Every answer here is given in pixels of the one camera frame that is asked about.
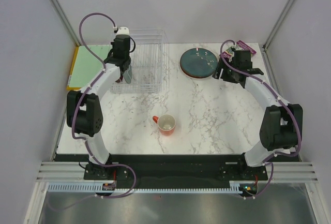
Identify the grey-teal plate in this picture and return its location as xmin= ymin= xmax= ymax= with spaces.
xmin=123 ymin=66 xmax=132 ymax=84

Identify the orange mug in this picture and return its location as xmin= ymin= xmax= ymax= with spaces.
xmin=152 ymin=114 xmax=176 ymax=136

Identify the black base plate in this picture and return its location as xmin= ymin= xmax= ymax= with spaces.
xmin=55 ymin=154 xmax=268 ymax=190

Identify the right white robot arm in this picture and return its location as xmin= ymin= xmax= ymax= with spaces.
xmin=213 ymin=48 xmax=303 ymax=180

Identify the yellow cutting board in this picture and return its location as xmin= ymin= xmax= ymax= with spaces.
xmin=66 ymin=46 xmax=84 ymax=91

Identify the clear wire dish rack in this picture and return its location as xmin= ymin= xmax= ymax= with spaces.
xmin=110 ymin=28 xmax=164 ymax=94

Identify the red plate teal flower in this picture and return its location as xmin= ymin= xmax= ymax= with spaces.
xmin=180 ymin=64 xmax=215 ymax=79

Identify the dark teal blossom plate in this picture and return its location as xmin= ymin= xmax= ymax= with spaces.
xmin=179 ymin=48 xmax=218 ymax=69

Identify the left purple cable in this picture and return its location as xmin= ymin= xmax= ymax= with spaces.
xmin=70 ymin=12 xmax=138 ymax=211

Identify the dark red floral plate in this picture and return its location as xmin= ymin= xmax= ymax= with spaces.
xmin=115 ymin=76 xmax=123 ymax=83

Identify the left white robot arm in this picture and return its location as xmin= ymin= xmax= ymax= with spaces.
xmin=67 ymin=34 xmax=131 ymax=179

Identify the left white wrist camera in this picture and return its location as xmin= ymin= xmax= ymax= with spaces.
xmin=114 ymin=26 xmax=130 ymax=35

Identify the purple book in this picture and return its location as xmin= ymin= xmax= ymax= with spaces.
xmin=222 ymin=40 xmax=257 ymax=60

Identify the green cutting board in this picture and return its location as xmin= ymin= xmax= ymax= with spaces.
xmin=81 ymin=46 xmax=103 ymax=87

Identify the white slotted cable duct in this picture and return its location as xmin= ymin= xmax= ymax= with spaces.
xmin=47 ymin=182 xmax=256 ymax=194

